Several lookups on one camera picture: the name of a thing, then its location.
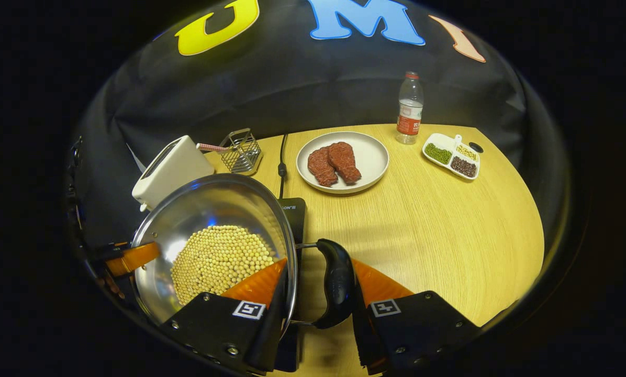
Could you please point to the round white plate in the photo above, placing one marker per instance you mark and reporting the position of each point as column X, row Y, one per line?
column 370, row 157

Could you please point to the red raw steak piece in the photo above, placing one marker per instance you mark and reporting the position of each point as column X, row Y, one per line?
column 319, row 167
column 344, row 161

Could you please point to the black induction cooktop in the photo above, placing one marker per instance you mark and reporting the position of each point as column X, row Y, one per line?
column 294, row 220

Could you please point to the pile of soybeans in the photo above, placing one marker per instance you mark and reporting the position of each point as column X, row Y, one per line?
column 219, row 262

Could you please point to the clear plastic water bottle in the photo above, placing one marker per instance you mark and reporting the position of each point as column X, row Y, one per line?
column 410, row 115

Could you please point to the red striped straw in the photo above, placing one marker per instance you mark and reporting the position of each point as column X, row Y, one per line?
column 211, row 147

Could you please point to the black backdrop cloth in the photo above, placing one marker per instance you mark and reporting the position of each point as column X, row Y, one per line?
column 318, row 84

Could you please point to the small pile of yellow beans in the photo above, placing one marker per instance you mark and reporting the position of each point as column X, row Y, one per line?
column 467, row 152

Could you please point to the white divided dish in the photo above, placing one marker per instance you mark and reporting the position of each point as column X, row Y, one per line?
column 444, row 137

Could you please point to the pile of green mung beans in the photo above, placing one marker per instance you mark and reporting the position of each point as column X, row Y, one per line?
column 438, row 154

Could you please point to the white toaster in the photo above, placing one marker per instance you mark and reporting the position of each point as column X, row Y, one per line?
column 171, row 170

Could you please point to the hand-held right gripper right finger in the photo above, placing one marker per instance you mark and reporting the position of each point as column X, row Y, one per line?
column 362, row 335

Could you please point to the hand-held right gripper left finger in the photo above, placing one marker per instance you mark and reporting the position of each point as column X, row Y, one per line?
column 266, row 345

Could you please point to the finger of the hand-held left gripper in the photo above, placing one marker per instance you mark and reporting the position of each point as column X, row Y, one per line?
column 132, row 259

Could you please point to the pile of red beans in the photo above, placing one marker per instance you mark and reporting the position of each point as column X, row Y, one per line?
column 464, row 167

